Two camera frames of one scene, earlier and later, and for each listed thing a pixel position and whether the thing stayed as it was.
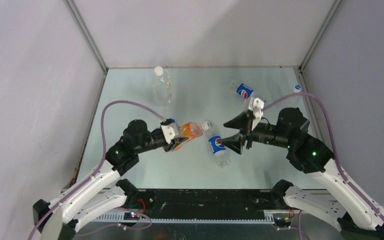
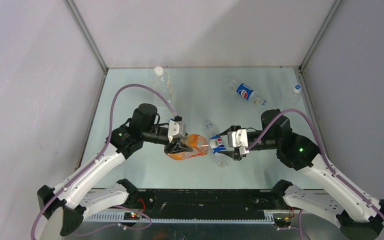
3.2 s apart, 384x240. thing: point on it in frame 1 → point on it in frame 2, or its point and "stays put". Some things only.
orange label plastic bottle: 190,130 → 198,143
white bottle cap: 158,70 stays put
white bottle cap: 205,125 → 213,143
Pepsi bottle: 221,157 stays put
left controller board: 131,216 stays put
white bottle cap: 297,88 stays put
